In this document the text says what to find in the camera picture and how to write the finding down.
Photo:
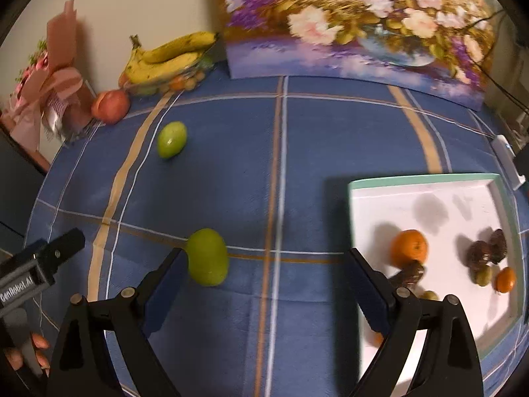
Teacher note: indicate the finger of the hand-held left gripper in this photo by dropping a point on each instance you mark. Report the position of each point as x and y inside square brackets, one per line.
[66, 245]

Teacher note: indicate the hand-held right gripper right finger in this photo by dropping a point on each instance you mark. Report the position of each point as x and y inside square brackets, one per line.
[368, 297]

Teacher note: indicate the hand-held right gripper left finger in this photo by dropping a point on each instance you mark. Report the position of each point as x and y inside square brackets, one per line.
[163, 291]

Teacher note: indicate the small orange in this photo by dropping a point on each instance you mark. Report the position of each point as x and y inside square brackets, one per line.
[506, 280]
[378, 340]

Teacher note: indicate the elongated brown fruit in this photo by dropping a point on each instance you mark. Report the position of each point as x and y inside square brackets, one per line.
[409, 275]

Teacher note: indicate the large green mango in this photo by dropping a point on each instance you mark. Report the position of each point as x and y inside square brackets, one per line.
[208, 262]

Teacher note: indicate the small yellow-green fruit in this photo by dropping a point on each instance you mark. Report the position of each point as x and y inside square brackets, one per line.
[430, 295]
[482, 275]

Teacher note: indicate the large orange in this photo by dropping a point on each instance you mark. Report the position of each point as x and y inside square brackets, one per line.
[409, 248]

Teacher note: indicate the white tray with teal rim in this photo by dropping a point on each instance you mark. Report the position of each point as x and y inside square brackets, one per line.
[454, 215]

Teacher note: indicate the round brown fruit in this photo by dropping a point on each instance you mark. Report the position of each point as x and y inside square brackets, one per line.
[479, 253]
[498, 246]

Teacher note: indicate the person's left hand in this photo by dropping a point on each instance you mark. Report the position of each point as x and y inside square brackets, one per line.
[40, 347]

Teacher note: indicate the dark cabinet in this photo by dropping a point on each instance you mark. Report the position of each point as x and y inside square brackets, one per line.
[16, 182]

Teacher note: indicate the small green mango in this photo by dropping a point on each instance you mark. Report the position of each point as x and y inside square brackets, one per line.
[171, 139]

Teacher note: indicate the pink wrapped bouquet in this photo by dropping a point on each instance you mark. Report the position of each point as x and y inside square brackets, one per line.
[53, 82]

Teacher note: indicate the blue plaid tablecloth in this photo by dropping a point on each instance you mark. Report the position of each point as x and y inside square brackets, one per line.
[268, 165]

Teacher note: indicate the white power strip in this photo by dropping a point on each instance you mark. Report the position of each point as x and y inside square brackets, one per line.
[506, 161]

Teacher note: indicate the tiny orange in bowl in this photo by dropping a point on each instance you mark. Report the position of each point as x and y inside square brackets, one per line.
[177, 84]

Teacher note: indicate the glass fruit bowl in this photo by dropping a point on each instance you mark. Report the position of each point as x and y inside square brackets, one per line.
[190, 78]

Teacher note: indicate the bunch of yellow bananas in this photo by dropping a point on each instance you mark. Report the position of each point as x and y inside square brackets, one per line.
[165, 60]

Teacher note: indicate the green fruit in bowl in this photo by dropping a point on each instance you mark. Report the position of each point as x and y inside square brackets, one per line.
[206, 64]

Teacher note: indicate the flower painting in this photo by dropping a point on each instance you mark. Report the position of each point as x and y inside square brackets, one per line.
[351, 20]

